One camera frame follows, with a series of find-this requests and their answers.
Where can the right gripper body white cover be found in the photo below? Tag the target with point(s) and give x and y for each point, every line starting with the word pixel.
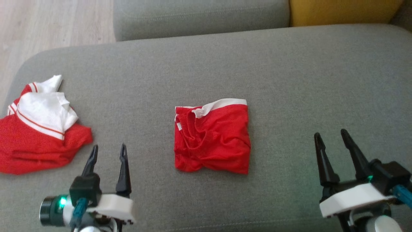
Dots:
pixel 351 199

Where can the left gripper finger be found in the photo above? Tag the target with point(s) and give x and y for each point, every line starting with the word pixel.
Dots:
pixel 124 174
pixel 91 164

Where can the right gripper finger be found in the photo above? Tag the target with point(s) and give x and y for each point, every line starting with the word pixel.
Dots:
pixel 355 154
pixel 325 161

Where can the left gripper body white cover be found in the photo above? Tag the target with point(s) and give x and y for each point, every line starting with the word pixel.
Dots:
pixel 114 206

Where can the red and white jersey shirt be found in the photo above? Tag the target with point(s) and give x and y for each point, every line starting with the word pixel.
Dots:
pixel 35 141

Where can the red shorts with white band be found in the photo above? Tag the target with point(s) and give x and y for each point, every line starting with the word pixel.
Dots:
pixel 215 141

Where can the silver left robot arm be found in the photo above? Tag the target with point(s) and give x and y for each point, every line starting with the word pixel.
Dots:
pixel 51 211

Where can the yellow grey sofa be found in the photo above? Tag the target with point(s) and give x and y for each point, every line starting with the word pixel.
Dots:
pixel 225 71

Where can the wide yellow sofa back cushion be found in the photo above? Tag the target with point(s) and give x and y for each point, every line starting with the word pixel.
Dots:
pixel 344 11

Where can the narrow grey sofa seat cushion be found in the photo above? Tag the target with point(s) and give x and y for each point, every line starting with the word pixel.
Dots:
pixel 199 17

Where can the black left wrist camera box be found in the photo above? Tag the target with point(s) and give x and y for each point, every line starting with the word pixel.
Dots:
pixel 85 190

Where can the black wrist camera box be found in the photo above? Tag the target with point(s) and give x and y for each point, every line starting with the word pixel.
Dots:
pixel 391 175
pixel 85 190

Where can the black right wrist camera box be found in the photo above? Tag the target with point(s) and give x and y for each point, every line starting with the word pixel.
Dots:
pixel 391 175

